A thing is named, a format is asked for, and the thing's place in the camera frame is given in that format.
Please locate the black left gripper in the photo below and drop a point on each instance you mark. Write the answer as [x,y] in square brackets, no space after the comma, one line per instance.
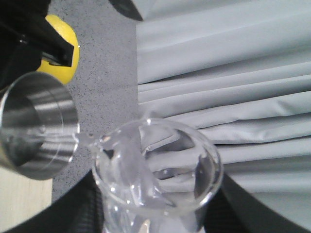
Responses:
[25,36]

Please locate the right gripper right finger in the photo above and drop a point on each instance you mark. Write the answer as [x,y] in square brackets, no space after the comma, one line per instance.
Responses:
[234,210]

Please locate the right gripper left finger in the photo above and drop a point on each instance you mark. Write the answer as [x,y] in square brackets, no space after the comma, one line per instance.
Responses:
[78,211]

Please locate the glass beaker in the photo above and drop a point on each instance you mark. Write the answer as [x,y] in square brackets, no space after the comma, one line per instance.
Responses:
[155,176]

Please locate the steel double jigger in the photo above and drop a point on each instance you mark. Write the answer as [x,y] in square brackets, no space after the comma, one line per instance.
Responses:
[38,119]

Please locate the yellow lemon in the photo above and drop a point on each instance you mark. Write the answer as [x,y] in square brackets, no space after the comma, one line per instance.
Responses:
[68,51]

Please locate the grey curtain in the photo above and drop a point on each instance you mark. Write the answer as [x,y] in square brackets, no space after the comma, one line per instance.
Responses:
[239,71]

